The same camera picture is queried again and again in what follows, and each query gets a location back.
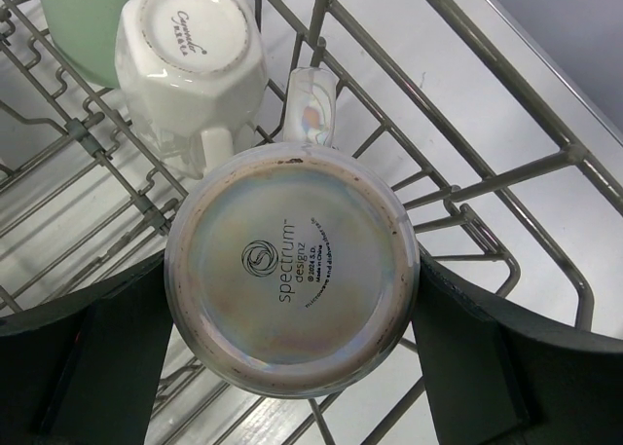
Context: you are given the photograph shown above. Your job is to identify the floral mug orange inside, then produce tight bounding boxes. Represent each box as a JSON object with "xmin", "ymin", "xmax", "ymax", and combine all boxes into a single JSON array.
[{"xmin": 165, "ymin": 67, "xmax": 420, "ymax": 398}]

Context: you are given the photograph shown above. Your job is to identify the grey wire dish rack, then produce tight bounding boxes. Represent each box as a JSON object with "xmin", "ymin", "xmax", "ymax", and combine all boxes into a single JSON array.
[{"xmin": 1, "ymin": 0, "xmax": 622, "ymax": 444}]

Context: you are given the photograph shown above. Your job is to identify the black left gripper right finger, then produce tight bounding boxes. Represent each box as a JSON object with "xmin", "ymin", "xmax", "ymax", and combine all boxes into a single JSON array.
[{"xmin": 412, "ymin": 257, "xmax": 622, "ymax": 444}]

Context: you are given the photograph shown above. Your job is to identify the green cup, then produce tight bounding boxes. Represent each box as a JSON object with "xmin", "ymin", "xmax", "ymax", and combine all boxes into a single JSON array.
[{"xmin": 40, "ymin": 0, "xmax": 128, "ymax": 88}]

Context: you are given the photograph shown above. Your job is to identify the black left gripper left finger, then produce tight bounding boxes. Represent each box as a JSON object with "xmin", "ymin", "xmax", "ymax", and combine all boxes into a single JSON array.
[{"xmin": 1, "ymin": 252, "xmax": 171, "ymax": 444}]

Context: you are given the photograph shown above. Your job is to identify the cream white mug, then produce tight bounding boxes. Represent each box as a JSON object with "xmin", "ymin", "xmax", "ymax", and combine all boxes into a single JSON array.
[{"xmin": 115, "ymin": 0, "xmax": 268, "ymax": 179}]

